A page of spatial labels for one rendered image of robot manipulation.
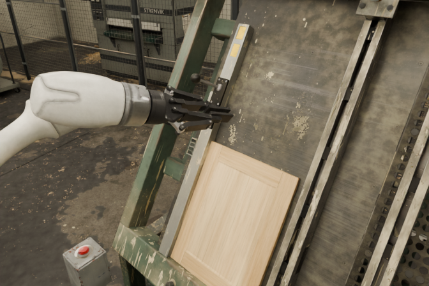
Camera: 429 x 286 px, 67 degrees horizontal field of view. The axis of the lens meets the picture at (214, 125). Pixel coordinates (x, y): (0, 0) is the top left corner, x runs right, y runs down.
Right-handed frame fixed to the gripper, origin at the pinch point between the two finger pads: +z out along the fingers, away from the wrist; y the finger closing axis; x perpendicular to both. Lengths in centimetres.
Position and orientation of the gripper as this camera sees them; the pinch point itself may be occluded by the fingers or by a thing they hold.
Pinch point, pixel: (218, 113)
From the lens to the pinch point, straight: 82.4
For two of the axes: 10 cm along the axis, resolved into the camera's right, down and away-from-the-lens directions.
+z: 8.0, 0.6, 5.9
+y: -3.1, -8.1, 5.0
